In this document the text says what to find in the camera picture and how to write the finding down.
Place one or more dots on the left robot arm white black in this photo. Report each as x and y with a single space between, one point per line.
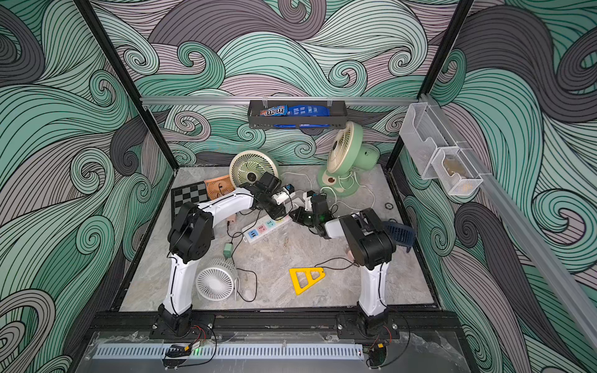
192 232

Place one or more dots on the cream green round fan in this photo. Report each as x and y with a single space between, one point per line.
249 166

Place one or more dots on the black wall shelf tray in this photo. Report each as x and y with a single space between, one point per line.
337 119

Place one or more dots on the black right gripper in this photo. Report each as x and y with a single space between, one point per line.
301 217

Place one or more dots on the white multicolour power strip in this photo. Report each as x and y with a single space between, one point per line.
262 228

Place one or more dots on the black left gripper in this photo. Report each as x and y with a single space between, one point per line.
277 215

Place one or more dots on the clear plastic wall bin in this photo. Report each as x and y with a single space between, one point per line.
435 152

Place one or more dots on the blue candy packet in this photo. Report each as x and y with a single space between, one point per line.
295 111

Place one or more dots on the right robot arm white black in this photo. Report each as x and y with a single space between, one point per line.
370 245

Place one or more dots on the yellow triangle ruler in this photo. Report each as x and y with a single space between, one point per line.
304 278

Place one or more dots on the black grey chessboard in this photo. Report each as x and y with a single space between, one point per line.
194 193

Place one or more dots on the white round desk fan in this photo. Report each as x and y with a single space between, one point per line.
217 280

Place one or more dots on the green usb charger adapter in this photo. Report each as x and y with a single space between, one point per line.
228 250

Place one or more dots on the white perforated cable duct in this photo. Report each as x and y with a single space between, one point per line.
236 351

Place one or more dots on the green pedestal desk fan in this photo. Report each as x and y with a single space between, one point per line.
347 156

